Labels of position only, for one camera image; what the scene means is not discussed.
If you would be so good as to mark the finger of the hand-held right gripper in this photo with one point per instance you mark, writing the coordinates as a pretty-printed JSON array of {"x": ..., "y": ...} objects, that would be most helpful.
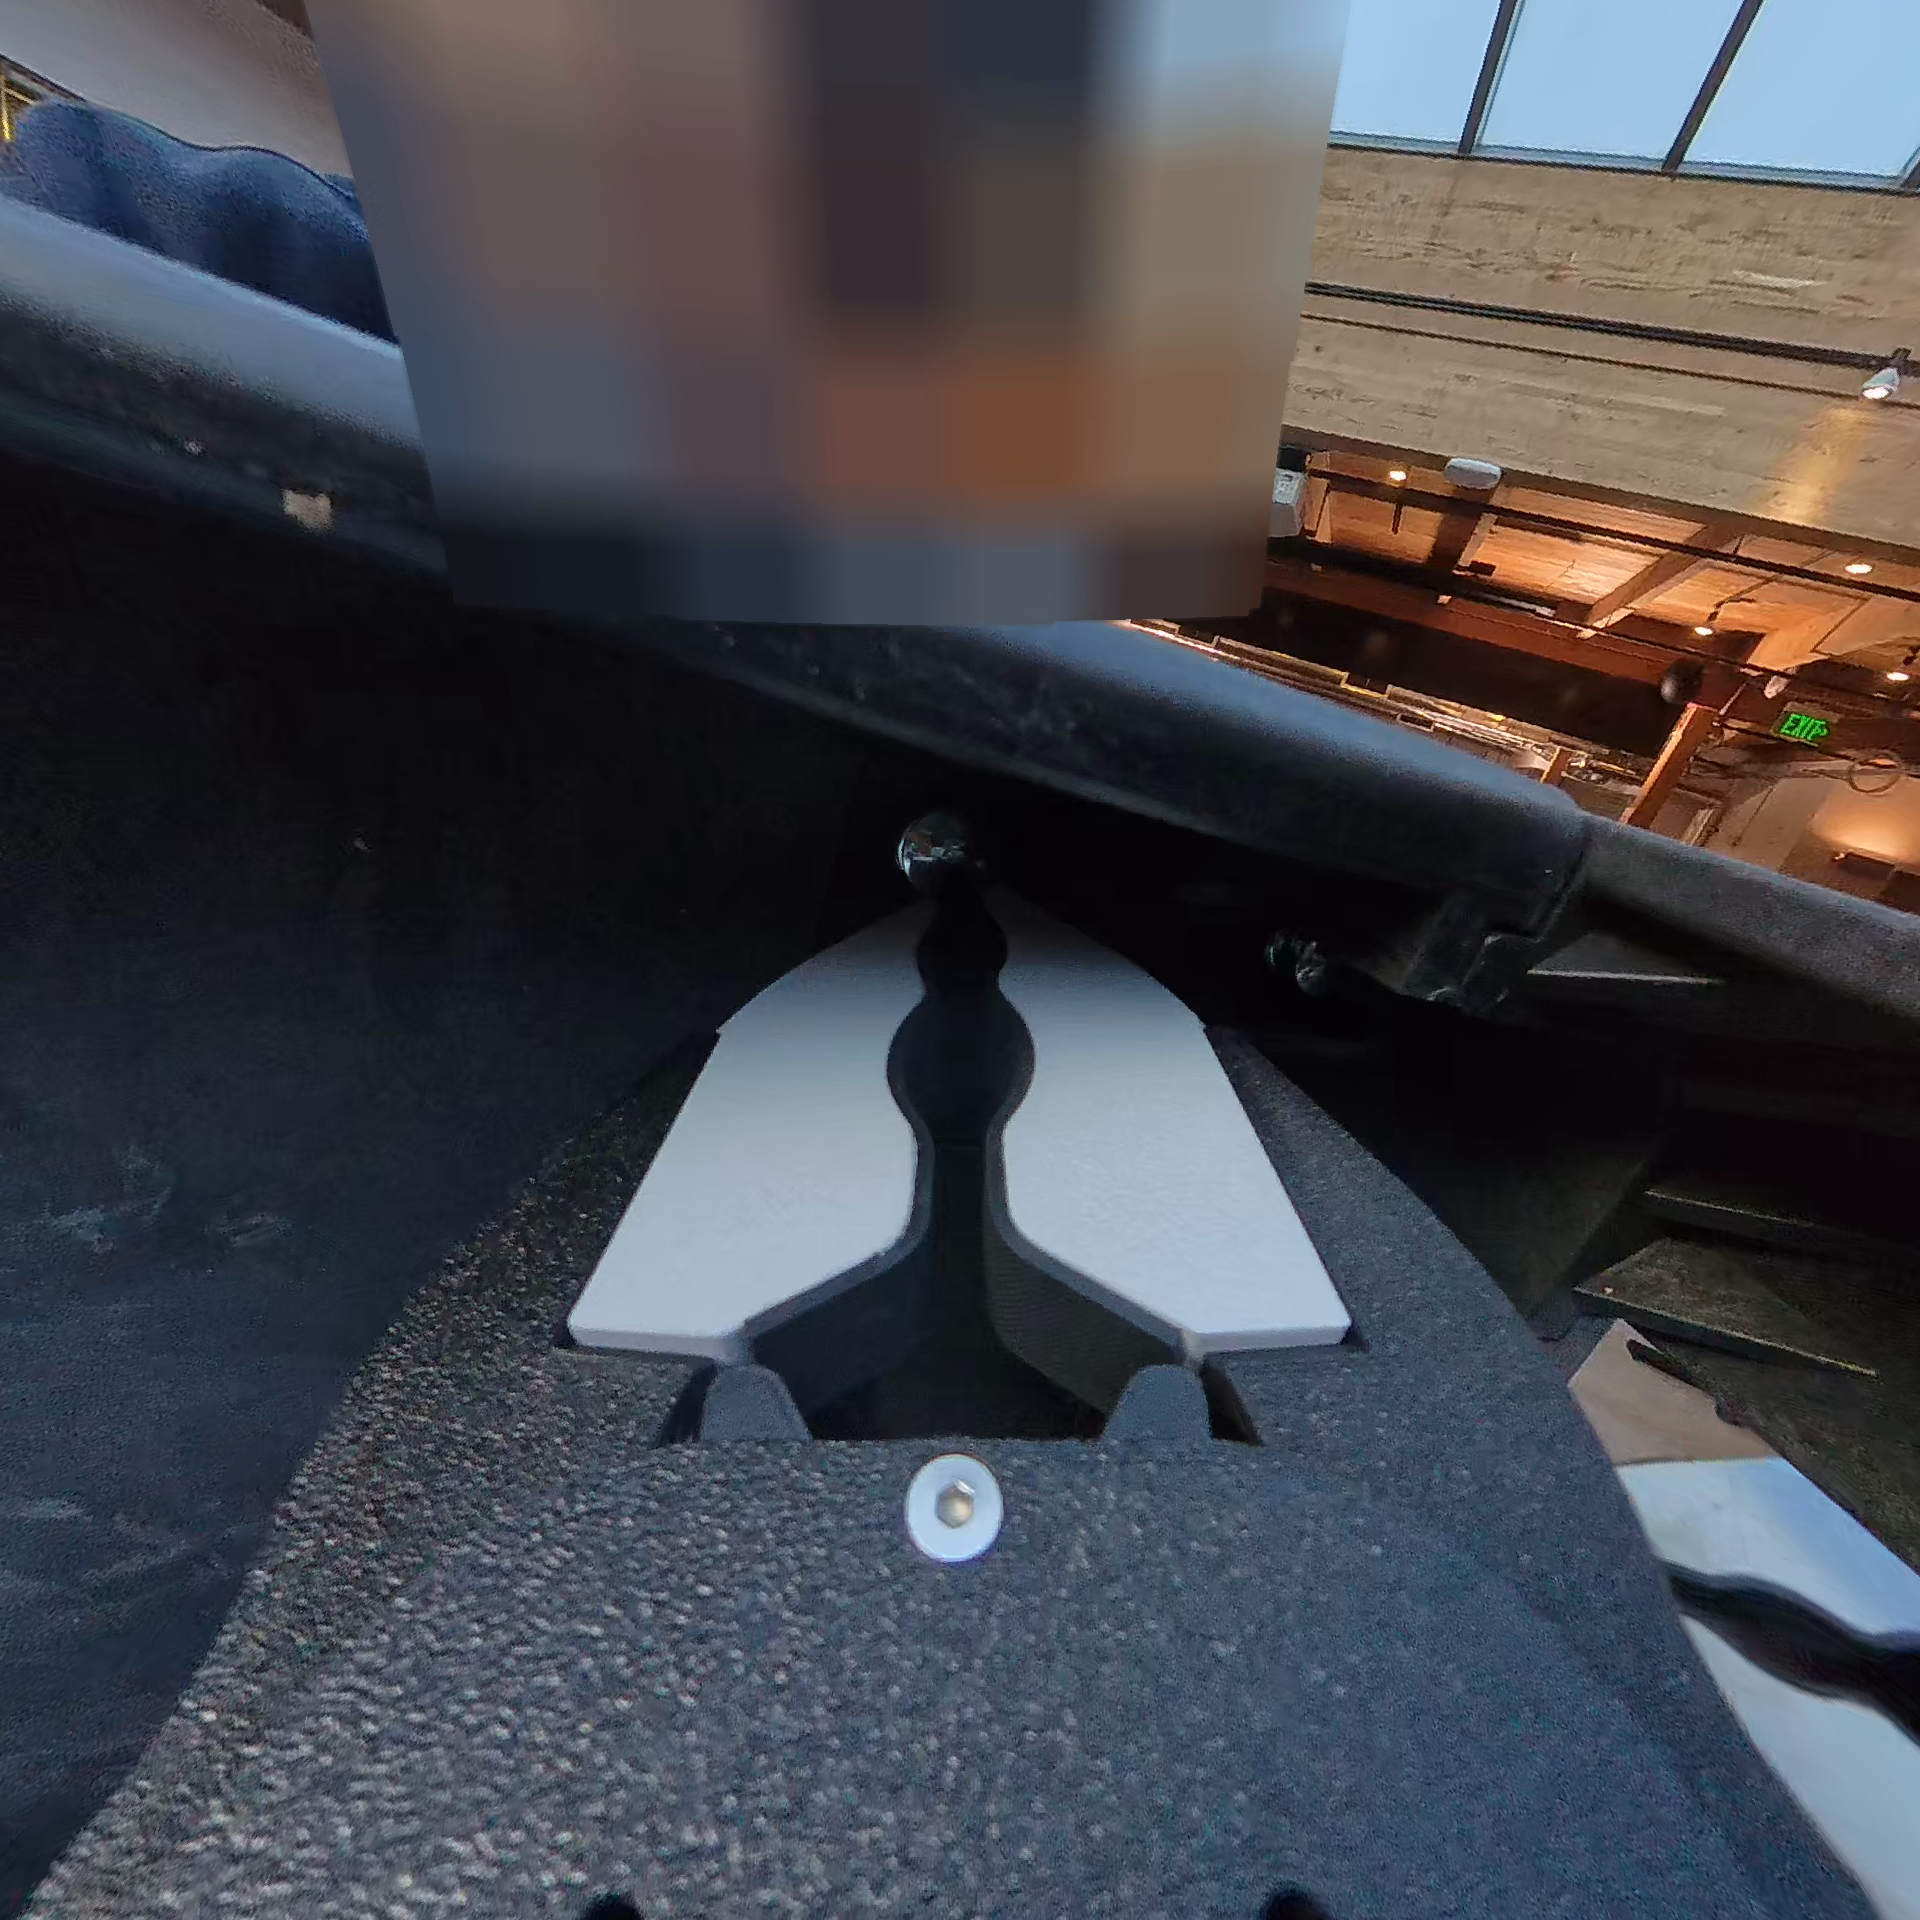
[
  {"x": 1839, "y": 1770},
  {"x": 1770, "y": 1522}
]

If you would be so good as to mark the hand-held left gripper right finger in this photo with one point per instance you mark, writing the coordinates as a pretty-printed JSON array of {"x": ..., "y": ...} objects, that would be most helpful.
[{"x": 1155, "y": 1185}]

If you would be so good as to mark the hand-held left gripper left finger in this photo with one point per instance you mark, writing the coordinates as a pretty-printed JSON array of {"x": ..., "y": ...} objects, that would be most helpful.
[{"x": 750, "y": 1185}]

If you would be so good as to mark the dark cabinet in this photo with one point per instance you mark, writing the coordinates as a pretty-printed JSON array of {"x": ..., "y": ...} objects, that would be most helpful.
[{"x": 300, "y": 900}]

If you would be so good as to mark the grey desk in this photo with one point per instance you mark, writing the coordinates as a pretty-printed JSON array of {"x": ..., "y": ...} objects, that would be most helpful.
[{"x": 150, "y": 284}]

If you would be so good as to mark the white ceiling device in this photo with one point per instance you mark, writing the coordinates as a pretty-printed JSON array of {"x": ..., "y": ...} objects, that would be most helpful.
[{"x": 1471, "y": 474}]

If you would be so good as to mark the green exit sign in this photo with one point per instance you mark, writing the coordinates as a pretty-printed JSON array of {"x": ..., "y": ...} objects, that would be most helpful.
[{"x": 1805, "y": 725}]

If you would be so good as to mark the track spotlight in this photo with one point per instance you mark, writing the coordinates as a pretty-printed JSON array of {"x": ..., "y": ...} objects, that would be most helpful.
[{"x": 1882, "y": 375}]

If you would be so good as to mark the skylight window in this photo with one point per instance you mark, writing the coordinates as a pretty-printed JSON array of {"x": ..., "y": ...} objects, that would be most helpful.
[{"x": 1621, "y": 75}]

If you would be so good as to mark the wooden post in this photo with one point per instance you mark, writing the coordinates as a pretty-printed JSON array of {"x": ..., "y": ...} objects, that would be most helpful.
[{"x": 1675, "y": 764}]

